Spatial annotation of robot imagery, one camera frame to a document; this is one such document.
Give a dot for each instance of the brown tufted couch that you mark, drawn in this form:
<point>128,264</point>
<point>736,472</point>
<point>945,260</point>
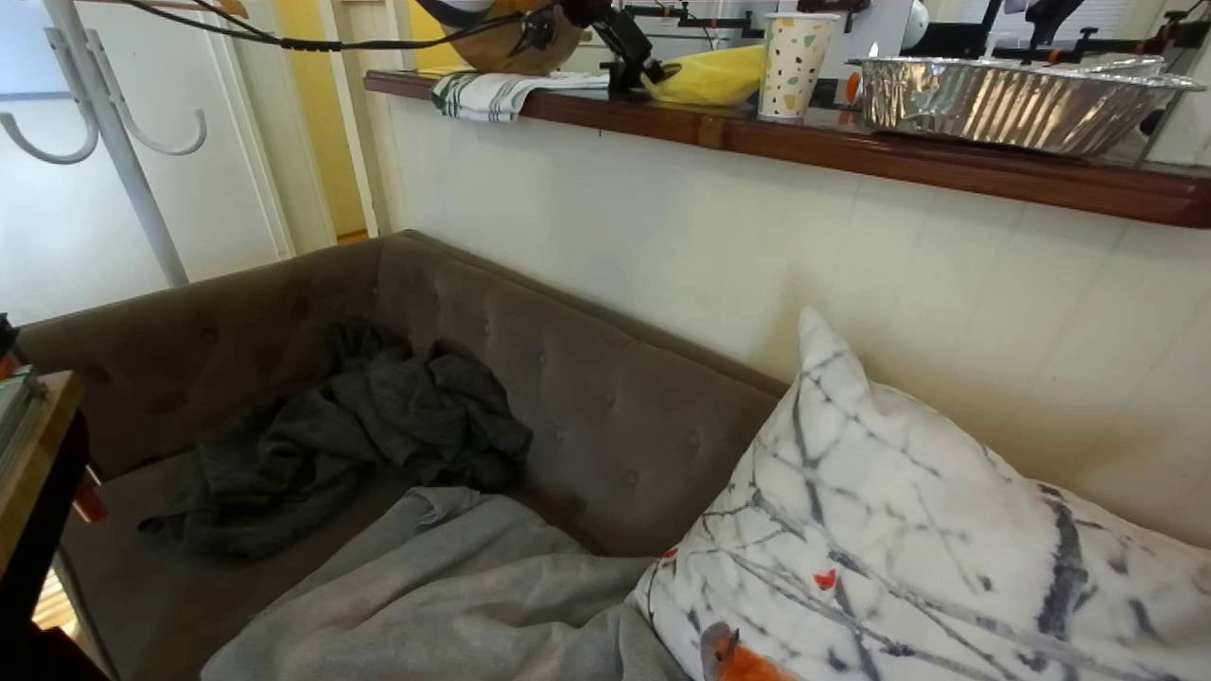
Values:
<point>607,402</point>

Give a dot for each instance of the wooden side table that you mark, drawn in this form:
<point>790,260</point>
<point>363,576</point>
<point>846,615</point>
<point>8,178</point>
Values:
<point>33,492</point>

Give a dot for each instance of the small red item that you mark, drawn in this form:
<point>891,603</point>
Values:
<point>89,498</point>

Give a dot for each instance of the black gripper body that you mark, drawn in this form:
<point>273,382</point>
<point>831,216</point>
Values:
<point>610,24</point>

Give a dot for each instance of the yellow banana plush toy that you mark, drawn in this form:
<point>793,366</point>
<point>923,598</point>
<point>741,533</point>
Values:
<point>713,77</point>

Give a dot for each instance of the striped white kitchen towel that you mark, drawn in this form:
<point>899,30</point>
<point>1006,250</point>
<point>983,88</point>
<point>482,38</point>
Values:
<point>492,93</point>

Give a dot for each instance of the aluminium foil tray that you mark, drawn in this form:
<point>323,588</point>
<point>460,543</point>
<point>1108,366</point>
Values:
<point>1007,98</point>

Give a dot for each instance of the light grey blanket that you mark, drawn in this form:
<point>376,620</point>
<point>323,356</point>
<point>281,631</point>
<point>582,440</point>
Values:
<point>440,591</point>

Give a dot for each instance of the polka dot paper cup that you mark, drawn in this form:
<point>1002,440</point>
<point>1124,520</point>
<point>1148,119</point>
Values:
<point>795,60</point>

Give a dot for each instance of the dark grey crumpled cloth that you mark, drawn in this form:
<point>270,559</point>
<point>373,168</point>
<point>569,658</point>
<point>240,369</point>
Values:
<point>379,429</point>

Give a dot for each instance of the white branch print pillow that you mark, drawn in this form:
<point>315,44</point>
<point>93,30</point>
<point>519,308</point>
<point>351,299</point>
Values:
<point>909,543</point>

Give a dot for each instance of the black stand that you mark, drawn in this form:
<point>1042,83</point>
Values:
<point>1050,24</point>

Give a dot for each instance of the dark wooden shelf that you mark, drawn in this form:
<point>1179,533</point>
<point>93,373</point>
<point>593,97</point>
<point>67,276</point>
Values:
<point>882,149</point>

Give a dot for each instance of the white door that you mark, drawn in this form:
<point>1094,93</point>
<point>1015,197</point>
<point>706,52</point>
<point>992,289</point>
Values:
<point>192,136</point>

